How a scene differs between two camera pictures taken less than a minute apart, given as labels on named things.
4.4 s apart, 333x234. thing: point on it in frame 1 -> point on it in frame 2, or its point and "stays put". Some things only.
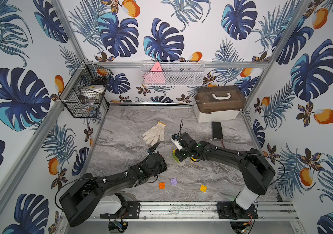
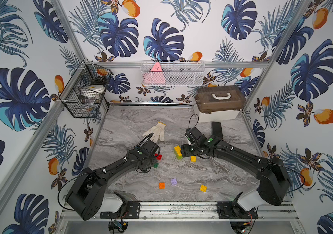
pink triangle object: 155,76 stays put
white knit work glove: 152,136 stays put
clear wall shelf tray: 172,73 stays put
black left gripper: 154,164 -> 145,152
